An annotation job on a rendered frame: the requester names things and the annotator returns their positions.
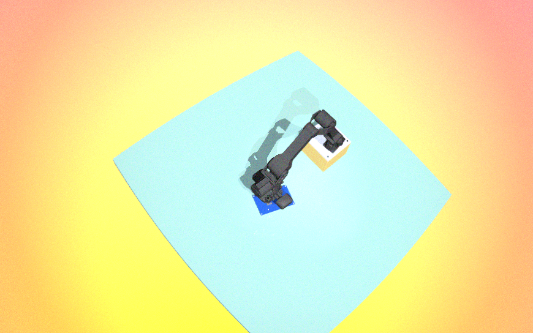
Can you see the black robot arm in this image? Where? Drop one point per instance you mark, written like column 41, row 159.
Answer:
column 280, row 165

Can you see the blue circuit board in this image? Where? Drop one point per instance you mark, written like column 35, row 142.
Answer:
column 265, row 208

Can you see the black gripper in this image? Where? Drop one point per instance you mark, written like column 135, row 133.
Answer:
column 282, row 201

